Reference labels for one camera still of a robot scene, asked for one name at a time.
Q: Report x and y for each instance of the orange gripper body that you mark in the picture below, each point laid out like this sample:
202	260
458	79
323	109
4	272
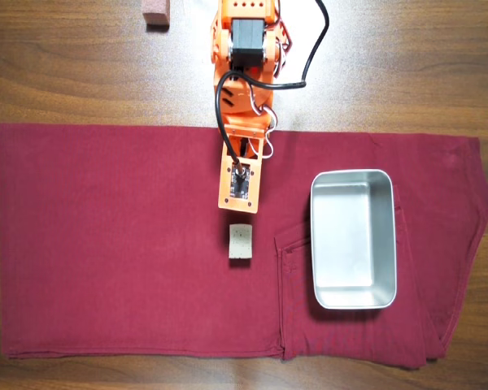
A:
249	135

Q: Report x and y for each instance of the beige speckled cube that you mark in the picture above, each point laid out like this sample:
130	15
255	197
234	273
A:
240	240

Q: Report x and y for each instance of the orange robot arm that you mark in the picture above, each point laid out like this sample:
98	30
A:
248	36

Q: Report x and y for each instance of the reddish-brown block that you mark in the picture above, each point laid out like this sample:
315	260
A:
156	12

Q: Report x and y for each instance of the rectangular metal tray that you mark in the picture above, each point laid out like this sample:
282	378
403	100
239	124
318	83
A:
351	243

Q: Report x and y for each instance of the dark red cloth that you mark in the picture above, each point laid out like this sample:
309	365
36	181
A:
118	243

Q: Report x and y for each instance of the orange camera mount with board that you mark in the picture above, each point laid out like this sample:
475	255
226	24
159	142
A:
224	191

